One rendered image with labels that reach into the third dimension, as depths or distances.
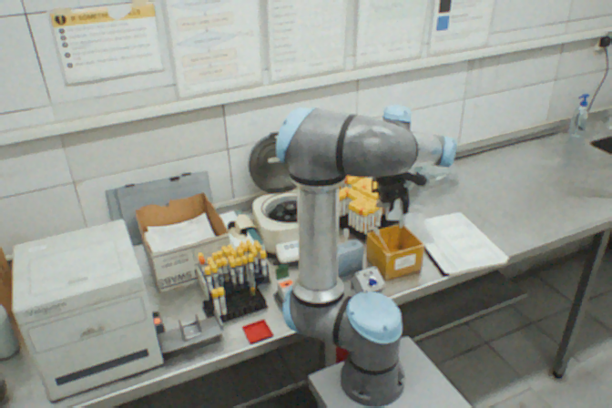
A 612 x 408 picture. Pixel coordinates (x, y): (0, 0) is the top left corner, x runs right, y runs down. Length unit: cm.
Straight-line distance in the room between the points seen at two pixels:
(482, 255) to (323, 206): 86
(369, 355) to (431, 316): 131
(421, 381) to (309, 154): 63
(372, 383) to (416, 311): 128
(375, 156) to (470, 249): 92
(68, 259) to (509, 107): 194
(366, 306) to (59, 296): 67
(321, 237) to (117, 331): 56
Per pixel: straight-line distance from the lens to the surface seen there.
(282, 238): 172
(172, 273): 167
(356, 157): 96
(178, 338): 148
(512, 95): 257
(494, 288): 270
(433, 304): 254
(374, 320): 115
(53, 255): 144
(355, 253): 165
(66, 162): 183
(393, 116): 145
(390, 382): 126
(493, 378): 266
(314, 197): 105
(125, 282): 129
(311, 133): 99
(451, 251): 181
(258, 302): 157
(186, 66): 177
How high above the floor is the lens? 193
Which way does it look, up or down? 31 degrees down
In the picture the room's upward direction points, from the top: 2 degrees counter-clockwise
